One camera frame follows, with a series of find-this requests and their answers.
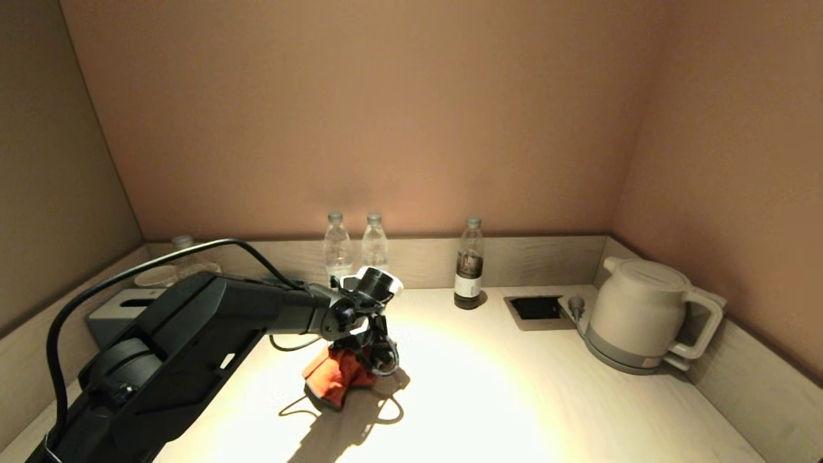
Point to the orange microfibre cloth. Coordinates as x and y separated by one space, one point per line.
334 379

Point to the dark drink bottle white label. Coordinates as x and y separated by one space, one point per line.
469 276

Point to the cream electric kettle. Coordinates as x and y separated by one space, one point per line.
640 308

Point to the clear water bottle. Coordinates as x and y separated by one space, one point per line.
375 247
337 251

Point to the grey kettle base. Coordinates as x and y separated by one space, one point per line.
617 363

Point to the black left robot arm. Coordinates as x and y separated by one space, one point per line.
193 341

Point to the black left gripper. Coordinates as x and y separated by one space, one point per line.
357 321

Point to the dark drink bottle patterned label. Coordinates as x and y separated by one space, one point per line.
189 257

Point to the black recessed power socket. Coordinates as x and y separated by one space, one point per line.
539 310

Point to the white cup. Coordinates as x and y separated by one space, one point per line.
154 276

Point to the grey kettle plug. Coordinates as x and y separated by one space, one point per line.
577 307

